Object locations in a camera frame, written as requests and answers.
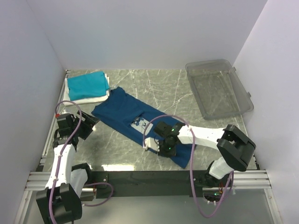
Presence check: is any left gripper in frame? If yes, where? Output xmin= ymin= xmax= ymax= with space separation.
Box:
xmin=71 ymin=110 xmax=99 ymax=140

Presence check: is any dark blue t-shirt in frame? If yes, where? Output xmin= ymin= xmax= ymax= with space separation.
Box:
xmin=91 ymin=86 xmax=198 ymax=168

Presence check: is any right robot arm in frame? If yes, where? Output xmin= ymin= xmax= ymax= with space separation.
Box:
xmin=145 ymin=121 xmax=256 ymax=188

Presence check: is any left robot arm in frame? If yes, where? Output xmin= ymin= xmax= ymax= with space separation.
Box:
xmin=36 ymin=112 xmax=99 ymax=224

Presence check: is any white folded t-shirt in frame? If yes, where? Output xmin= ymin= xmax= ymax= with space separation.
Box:
xmin=63 ymin=74 xmax=110 ymax=106

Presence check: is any teal folded t-shirt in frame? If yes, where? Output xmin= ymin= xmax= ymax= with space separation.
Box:
xmin=66 ymin=71 xmax=110 ymax=101

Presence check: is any clear plastic bin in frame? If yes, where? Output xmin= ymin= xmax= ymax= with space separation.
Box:
xmin=185 ymin=59 xmax=254 ymax=120

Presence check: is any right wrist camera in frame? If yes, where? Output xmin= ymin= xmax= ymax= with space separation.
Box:
xmin=143 ymin=137 xmax=160 ymax=152

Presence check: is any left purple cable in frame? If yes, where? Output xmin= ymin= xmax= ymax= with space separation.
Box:
xmin=48 ymin=100 xmax=114 ymax=224

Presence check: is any purple cable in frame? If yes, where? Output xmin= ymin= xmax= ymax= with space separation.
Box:
xmin=48 ymin=100 xmax=114 ymax=224
xmin=142 ymin=114 xmax=235 ymax=218

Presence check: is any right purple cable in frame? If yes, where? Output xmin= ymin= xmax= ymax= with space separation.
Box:
xmin=142 ymin=114 xmax=235 ymax=218

